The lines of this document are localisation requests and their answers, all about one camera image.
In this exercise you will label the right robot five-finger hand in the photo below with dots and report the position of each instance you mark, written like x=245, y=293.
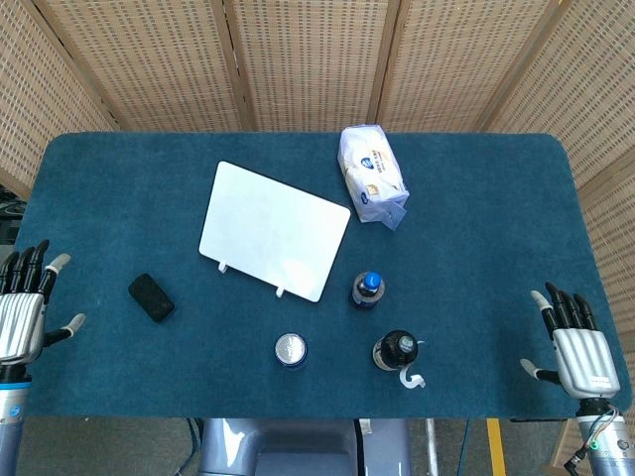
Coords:
x=583, y=357

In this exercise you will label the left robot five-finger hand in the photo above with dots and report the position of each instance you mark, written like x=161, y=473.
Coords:
x=20, y=317

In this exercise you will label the black rectangular sponge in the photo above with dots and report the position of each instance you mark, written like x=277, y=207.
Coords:
x=151, y=297

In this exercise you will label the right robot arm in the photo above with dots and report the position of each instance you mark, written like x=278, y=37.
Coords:
x=607, y=441

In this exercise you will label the white whiteboard with stand feet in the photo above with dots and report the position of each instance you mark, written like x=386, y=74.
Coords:
x=273, y=228

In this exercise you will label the blue table cloth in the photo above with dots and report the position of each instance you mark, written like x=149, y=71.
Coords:
x=471, y=273

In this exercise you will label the white pole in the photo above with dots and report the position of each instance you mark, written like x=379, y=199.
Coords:
x=432, y=446

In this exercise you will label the white peeled label strip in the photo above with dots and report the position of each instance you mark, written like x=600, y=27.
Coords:
x=409, y=381

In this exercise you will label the dark tea bottle black cap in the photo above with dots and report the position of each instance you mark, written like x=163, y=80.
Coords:
x=394, y=349

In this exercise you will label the cola bottle with blue cap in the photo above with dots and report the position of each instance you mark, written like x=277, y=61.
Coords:
x=368, y=290

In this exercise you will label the blue soda can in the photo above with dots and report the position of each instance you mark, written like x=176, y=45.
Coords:
x=291, y=349

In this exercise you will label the white snack bag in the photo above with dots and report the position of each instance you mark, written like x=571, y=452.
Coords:
x=372, y=173

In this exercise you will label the grey robot torso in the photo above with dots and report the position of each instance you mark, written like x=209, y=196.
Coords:
x=302, y=446

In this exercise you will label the woven rattan folding screen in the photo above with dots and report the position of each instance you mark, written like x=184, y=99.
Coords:
x=307, y=59

